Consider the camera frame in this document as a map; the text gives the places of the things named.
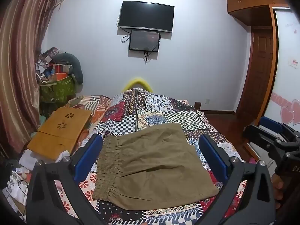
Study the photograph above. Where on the patchwork bedspread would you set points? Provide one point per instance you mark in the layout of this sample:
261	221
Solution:
152	112

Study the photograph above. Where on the wooden lap table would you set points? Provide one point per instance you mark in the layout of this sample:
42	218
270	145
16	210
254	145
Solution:
58	131

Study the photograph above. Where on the pile of white papers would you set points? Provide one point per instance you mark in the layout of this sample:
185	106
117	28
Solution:
16	185

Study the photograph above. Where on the striped red curtain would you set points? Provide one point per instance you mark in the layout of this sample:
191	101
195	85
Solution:
18	51

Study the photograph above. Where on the yellow cushion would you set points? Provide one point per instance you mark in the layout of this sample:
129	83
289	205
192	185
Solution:
137	82

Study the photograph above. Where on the wooden overhead cabinet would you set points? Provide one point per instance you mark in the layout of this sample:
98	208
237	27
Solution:
248	2

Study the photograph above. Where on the person's right hand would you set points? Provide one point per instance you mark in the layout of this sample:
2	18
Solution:
278	187

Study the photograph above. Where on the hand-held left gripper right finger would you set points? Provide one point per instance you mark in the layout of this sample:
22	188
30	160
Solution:
213	155

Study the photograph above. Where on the large black wall television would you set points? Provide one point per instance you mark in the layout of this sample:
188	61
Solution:
146	15

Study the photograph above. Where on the white wardrobe door with hearts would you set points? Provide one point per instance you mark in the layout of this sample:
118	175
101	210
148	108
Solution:
286	75

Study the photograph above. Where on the wooden bed post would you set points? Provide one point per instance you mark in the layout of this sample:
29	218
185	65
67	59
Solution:
197	105

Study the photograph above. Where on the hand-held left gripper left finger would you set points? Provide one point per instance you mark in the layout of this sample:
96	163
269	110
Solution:
90	150

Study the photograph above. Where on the pile of colourful clutter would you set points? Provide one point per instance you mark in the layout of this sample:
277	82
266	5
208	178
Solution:
45	61

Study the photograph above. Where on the small black wall monitor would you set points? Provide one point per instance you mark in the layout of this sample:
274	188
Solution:
144	41

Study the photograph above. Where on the olive green pants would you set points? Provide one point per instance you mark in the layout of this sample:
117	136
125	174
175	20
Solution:
154	159

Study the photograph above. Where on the orange box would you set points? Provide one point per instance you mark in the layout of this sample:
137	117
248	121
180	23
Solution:
62	72

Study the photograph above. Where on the green patterned storage bag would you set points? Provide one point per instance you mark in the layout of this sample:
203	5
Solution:
58	89

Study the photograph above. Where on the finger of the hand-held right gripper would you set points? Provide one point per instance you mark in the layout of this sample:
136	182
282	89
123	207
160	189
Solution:
271	124
260	137

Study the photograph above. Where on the brown wooden door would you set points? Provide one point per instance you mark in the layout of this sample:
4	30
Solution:
260	75

